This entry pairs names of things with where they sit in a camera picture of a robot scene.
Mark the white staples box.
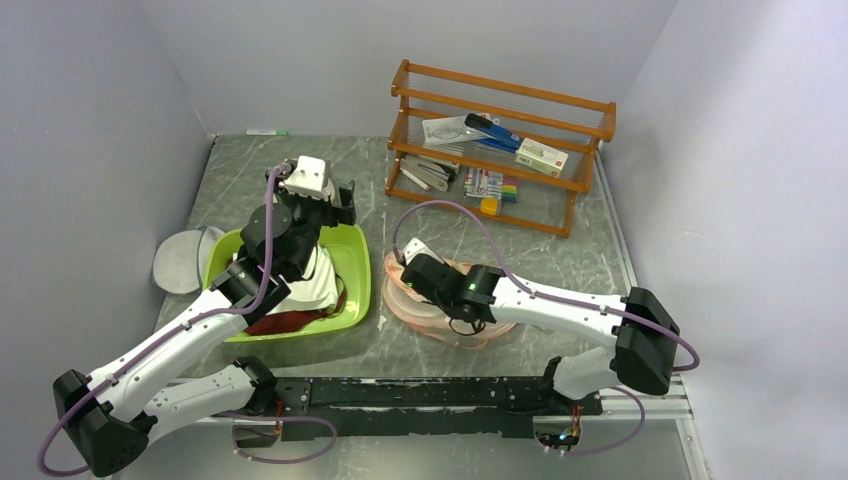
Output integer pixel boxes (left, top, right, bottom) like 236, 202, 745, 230
515, 138, 569, 178

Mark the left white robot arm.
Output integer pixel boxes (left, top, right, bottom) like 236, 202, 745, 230
53, 174, 356, 477

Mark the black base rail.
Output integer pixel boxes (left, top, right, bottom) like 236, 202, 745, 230
237, 376, 602, 441

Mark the white green marker pen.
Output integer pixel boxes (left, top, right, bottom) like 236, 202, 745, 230
245, 129, 289, 136

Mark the grey black stapler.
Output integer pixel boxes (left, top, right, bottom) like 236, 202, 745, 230
400, 156, 458, 192

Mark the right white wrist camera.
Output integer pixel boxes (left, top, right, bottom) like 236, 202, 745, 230
402, 237, 444, 265

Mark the yellow grey tape dispenser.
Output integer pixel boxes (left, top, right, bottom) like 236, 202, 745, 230
480, 198, 502, 216

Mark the orange wooden shelf rack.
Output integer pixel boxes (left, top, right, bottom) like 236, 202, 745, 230
385, 60, 617, 237

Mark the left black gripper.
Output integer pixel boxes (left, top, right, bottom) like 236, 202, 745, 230
266, 167, 356, 277

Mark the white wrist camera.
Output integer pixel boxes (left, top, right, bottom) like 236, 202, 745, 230
285, 155, 331, 200
402, 237, 444, 265

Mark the white garment in basin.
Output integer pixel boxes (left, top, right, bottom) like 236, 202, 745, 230
280, 245, 339, 311

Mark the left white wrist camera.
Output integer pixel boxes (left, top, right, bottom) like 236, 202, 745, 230
285, 155, 331, 200

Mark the floral mesh laundry bag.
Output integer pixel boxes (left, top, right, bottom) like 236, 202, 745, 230
381, 252, 516, 350

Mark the blue stapler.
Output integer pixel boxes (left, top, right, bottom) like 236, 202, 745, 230
464, 113, 524, 153

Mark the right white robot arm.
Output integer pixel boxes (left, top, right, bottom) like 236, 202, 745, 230
400, 254, 679, 414

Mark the dark red garment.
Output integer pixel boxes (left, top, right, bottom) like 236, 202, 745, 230
245, 291, 347, 336

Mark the coloured marker pack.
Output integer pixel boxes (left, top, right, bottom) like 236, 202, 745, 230
464, 168, 518, 203

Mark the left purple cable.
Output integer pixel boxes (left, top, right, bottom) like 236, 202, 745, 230
36, 162, 339, 478

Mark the white plastic packet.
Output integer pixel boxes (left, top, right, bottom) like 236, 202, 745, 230
421, 116, 487, 145

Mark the green plastic basin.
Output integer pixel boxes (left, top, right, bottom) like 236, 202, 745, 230
227, 225, 372, 343

